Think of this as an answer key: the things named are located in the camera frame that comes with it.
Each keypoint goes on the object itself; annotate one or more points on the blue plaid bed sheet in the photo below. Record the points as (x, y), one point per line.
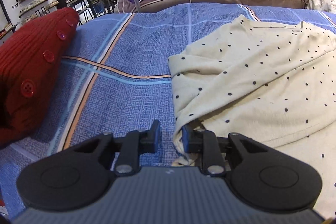
(115, 78)

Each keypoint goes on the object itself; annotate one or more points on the red knit cardigan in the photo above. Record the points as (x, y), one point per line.
(30, 62)

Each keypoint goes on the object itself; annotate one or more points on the cream polka dot garment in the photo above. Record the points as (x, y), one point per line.
(272, 82)

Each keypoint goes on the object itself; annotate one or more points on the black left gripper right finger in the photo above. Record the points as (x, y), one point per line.
(258, 175)

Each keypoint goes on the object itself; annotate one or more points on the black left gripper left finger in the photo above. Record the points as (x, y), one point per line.
(82, 174)

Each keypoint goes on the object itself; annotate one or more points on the dark work table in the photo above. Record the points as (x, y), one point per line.
(91, 9)

